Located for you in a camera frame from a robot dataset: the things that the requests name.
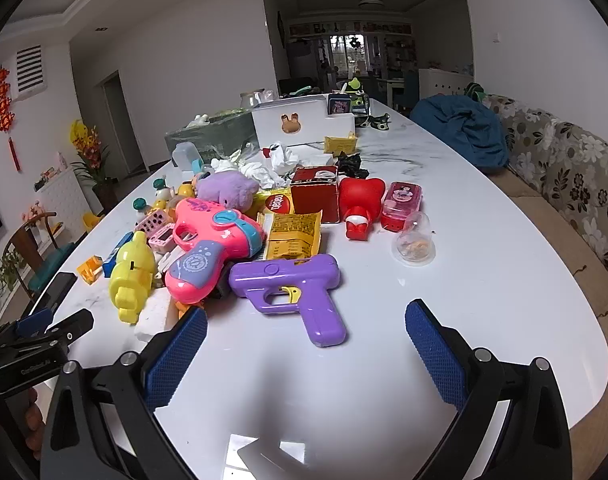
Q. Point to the yellow biscuit packet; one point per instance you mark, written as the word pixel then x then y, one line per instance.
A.
pixel 277 201

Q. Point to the small orange toy block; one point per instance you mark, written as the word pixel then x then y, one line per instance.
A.
pixel 91 269

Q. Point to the red chinese knot decoration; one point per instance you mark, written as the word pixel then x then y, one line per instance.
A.
pixel 7 116

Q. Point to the black crumpled bag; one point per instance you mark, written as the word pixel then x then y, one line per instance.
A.
pixel 349 165

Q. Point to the blue bean bag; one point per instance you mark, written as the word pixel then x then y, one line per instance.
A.
pixel 466 126

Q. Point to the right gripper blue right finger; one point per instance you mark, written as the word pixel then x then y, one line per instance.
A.
pixel 446 356

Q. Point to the pink toy gun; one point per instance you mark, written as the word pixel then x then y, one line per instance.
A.
pixel 211 235

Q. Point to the small yellow box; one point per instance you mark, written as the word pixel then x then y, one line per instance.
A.
pixel 336 145

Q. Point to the purple toy pistol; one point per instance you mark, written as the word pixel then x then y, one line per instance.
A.
pixel 288 286

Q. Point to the red square tin box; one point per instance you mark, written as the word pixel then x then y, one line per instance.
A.
pixel 316 189

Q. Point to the yellow flower plant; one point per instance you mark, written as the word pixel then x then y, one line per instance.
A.
pixel 90 167

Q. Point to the green frog toy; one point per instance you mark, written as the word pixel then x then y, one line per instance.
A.
pixel 359 98

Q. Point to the wooden chair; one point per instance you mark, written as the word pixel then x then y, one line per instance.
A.
pixel 44 268

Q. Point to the purple plush animal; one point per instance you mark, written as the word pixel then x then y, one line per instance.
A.
pixel 228 188

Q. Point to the yellow toy figure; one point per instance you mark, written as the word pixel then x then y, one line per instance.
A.
pixel 132 277

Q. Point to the green tissue box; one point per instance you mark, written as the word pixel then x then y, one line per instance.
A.
pixel 219 137

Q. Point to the floral sofa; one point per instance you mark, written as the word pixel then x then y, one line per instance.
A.
pixel 557 174

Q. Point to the translucent plastic bottle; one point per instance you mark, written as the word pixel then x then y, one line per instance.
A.
pixel 187 157

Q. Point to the clear plastic dome capsule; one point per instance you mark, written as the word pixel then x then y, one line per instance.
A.
pixel 413 245

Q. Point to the white crumpled tissue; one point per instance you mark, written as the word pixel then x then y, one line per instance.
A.
pixel 271 167

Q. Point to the person left hand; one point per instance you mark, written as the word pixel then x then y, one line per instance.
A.
pixel 35 424

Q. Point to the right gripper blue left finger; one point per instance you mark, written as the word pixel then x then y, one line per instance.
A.
pixel 168 355

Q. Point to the black smartphone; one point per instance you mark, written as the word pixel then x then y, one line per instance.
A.
pixel 55 293

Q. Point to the white box with bunny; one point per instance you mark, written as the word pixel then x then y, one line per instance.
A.
pixel 301 120

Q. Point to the pink dotted toy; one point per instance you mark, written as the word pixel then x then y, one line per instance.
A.
pixel 153 222

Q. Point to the yellow snack wrapper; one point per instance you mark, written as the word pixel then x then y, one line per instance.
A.
pixel 291 236

